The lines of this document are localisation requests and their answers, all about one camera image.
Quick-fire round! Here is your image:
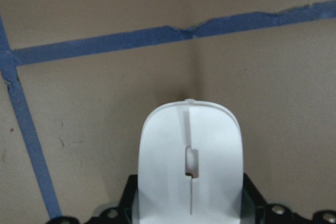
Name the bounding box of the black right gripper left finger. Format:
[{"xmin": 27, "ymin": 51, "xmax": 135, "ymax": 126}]
[{"xmin": 118, "ymin": 174, "xmax": 138, "ymax": 208}]

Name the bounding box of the white computer mouse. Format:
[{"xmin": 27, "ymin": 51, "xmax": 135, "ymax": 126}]
[{"xmin": 137, "ymin": 99, "xmax": 243, "ymax": 223}]

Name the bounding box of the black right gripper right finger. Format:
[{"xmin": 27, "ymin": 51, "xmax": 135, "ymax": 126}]
[{"xmin": 241, "ymin": 173, "xmax": 267, "ymax": 224}]

